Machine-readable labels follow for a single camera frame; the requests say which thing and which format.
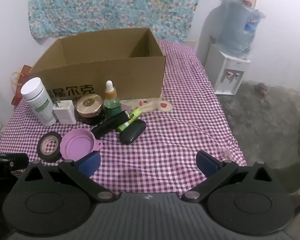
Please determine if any white charger plug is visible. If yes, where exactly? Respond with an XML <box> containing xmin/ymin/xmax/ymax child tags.
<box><xmin>52</xmin><ymin>99</ymin><xmax>77</xmax><ymax>125</ymax></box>

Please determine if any round clear lid jar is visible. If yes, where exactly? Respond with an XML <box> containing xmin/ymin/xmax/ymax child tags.
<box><xmin>75</xmin><ymin>94</ymin><xmax>106</xmax><ymax>126</ymax></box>

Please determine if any black oval case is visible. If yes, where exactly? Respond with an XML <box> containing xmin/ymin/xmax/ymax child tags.
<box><xmin>119</xmin><ymin>119</ymin><xmax>147</xmax><ymax>145</ymax></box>

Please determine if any teal floral cloth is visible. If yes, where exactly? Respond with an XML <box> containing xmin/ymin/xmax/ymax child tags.
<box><xmin>27</xmin><ymin>0</ymin><xmax>217</xmax><ymax>43</ymax></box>

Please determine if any blue water jug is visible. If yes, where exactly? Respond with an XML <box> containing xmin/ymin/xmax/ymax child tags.
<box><xmin>219</xmin><ymin>0</ymin><xmax>263</xmax><ymax>55</ymax></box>

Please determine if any brown cardboard box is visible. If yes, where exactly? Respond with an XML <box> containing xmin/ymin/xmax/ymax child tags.
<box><xmin>27</xmin><ymin>27</ymin><xmax>167</xmax><ymax>102</ymax></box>

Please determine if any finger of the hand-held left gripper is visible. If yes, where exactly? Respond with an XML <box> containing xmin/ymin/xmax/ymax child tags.
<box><xmin>0</xmin><ymin>152</ymin><xmax>30</xmax><ymax>170</ymax></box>

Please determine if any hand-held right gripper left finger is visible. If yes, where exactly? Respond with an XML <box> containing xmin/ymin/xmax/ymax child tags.
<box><xmin>24</xmin><ymin>151</ymin><xmax>117</xmax><ymax>202</ymax></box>

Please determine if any beige printed cloth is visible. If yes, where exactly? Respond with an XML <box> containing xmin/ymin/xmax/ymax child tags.
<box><xmin>120</xmin><ymin>97</ymin><xmax>174</xmax><ymax>113</ymax></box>

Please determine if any black tape roll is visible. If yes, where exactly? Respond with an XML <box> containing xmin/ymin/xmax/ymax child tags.
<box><xmin>37</xmin><ymin>132</ymin><xmax>63</xmax><ymax>162</ymax></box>

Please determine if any purple checkered tablecloth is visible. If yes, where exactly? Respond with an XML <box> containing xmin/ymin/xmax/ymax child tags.
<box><xmin>0</xmin><ymin>39</ymin><xmax>248</xmax><ymax>198</ymax></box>

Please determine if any green tube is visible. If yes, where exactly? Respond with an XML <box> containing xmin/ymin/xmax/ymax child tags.
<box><xmin>117</xmin><ymin>107</ymin><xmax>143</xmax><ymax>132</ymax></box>

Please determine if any pink folding cup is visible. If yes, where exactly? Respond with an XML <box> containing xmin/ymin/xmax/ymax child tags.
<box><xmin>61</xmin><ymin>128</ymin><xmax>103</xmax><ymax>162</ymax></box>

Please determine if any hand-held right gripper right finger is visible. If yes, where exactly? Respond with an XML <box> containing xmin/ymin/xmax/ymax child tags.
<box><xmin>181</xmin><ymin>151</ymin><xmax>275</xmax><ymax>203</ymax></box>

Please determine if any red gift bag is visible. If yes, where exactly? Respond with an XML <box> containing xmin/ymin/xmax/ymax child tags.
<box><xmin>10</xmin><ymin>65</ymin><xmax>33</xmax><ymax>107</ymax></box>

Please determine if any white water dispenser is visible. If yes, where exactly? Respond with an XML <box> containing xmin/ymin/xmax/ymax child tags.
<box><xmin>205</xmin><ymin>42</ymin><xmax>251</xmax><ymax>96</ymax></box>

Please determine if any green dropper bottle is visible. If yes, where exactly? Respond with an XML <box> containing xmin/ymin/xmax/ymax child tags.
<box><xmin>104</xmin><ymin>80</ymin><xmax>122</xmax><ymax>118</ymax></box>

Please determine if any black cylinder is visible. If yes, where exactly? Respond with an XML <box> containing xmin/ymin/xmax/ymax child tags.
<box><xmin>91</xmin><ymin>110</ymin><xmax>129</xmax><ymax>138</ymax></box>

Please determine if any white bottle with green label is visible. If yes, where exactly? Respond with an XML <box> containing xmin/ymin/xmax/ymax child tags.
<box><xmin>20</xmin><ymin>77</ymin><xmax>57</xmax><ymax>127</ymax></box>

